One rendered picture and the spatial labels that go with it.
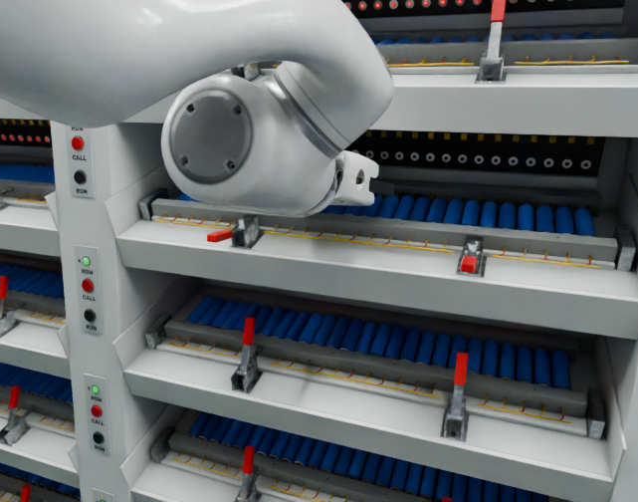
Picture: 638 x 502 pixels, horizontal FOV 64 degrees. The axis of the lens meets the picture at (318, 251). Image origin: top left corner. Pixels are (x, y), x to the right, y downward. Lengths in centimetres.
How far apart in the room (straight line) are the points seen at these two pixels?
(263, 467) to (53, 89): 64
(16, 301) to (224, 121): 71
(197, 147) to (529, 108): 32
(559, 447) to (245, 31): 53
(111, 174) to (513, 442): 57
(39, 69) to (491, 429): 55
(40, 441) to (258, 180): 76
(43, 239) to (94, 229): 10
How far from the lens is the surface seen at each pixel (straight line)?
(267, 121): 33
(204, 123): 34
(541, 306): 56
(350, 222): 60
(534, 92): 53
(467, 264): 48
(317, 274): 58
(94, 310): 77
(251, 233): 62
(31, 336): 92
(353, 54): 32
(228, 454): 83
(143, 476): 88
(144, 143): 76
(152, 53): 27
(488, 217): 62
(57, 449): 98
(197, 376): 72
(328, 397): 66
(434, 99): 53
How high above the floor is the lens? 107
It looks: 13 degrees down
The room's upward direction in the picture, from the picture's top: 2 degrees clockwise
